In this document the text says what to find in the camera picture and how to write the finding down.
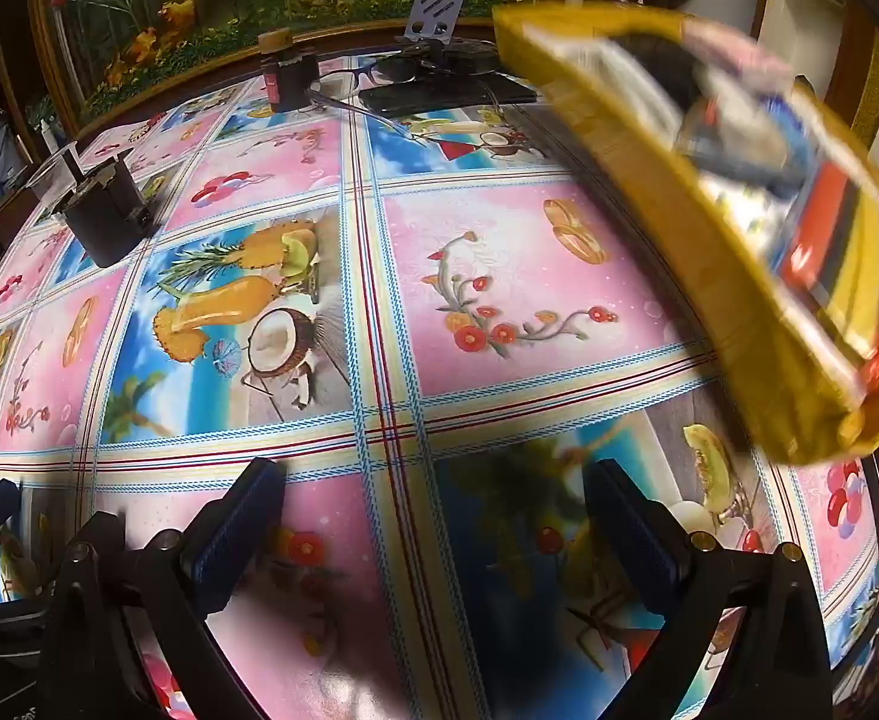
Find grey kettle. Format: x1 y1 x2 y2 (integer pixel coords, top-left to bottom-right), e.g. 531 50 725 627
0 112 20 181

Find flower display panel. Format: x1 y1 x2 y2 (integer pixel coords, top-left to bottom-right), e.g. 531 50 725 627
26 0 560 136

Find purple phone stand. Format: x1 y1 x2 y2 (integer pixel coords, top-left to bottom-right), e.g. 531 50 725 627
401 0 469 42

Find black smartphone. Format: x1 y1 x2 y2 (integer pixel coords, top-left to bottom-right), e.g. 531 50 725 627
358 79 538 119

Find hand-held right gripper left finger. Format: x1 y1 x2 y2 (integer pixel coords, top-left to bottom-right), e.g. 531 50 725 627
41 457 290 720

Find printed fruit tablecloth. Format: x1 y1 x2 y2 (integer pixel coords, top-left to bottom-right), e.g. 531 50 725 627
0 52 879 720

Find red yellow striped packet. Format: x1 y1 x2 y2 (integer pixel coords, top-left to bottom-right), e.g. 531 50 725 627
776 157 879 391

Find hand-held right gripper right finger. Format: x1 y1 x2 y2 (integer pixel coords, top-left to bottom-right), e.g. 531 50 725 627
581 457 834 720

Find dark-framed eyeglasses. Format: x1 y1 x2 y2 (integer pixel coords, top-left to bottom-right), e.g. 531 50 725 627
305 60 425 121

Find dark bottle with cork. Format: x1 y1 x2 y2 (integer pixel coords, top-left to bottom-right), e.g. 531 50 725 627
257 30 322 113

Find yellow cardboard box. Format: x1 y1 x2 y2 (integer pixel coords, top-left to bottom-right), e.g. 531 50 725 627
491 1 879 466

